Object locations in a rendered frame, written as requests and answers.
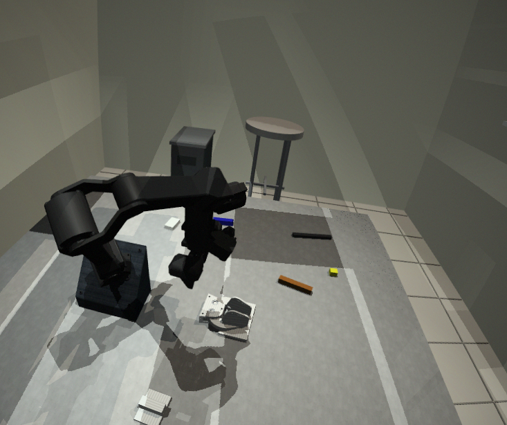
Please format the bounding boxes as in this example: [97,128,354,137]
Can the small blue block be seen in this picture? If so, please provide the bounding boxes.
[213,217,234,226]

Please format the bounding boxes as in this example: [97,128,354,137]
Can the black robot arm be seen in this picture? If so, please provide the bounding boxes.
[44,167,248,287]

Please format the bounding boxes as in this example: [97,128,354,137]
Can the dark grey long bar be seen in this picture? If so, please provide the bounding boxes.
[293,233,331,239]

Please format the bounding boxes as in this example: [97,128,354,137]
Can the brown rectangular bar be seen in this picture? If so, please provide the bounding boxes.
[278,275,312,294]

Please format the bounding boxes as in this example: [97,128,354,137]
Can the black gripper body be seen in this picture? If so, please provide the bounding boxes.
[168,219,222,281]

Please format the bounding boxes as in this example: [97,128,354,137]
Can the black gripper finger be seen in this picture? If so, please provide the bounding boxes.
[180,278,194,289]
[200,251,209,264]

